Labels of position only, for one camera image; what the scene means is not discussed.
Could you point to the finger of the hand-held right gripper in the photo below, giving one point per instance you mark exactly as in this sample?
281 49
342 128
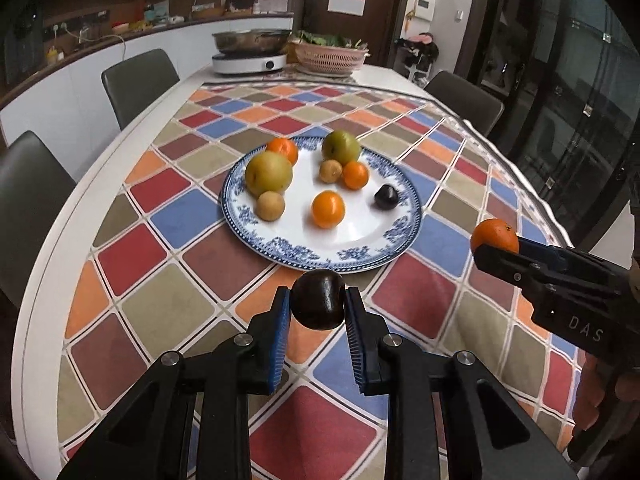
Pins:
537 250
500 265

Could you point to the white sideboard cabinet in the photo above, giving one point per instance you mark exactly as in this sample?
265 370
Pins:
75 95

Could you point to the pile of dark clothes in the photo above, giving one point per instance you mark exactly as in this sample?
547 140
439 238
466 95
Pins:
417 52

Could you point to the person's right hand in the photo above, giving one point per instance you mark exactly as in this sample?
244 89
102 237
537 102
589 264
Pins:
595 390

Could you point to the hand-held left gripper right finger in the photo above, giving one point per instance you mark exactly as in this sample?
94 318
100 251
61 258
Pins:
357 340

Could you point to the small mandarin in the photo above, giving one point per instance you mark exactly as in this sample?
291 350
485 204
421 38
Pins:
355 175

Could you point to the round orange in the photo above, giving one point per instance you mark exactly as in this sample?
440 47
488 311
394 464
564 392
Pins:
284 147

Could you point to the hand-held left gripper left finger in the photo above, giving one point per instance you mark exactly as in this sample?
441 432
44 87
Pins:
277 340

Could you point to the small tan round fruit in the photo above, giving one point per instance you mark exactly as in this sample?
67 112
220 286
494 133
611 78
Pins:
271 205
330 170

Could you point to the pink plastic basket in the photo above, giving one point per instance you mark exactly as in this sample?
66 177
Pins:
327 59

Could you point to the white wall intercom panel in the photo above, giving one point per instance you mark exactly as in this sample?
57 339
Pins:
424 10

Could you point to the large orange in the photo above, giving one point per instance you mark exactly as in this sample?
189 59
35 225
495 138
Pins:
492 234

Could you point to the white induction cooker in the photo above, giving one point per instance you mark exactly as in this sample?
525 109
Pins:
245 65

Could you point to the green leafy vegetables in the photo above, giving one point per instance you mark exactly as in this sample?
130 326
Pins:
320 39

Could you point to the yellow pear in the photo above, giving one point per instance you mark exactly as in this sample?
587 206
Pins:
268 174

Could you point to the blue patterned white plate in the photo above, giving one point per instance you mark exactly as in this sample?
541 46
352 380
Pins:
360 230

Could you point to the grey dining chair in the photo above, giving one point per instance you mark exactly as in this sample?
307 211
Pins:
140 85
30 210
465 100

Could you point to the colourful checkered tablecloth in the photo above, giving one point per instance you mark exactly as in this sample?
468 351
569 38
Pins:
210 255

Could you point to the large green round fruit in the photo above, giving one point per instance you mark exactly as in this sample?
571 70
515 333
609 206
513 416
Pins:
341 146

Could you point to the dark plum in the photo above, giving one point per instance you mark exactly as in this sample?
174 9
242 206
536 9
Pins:
386 196
318 298

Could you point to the oval orange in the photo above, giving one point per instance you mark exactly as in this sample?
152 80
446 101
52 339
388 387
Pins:
328 208

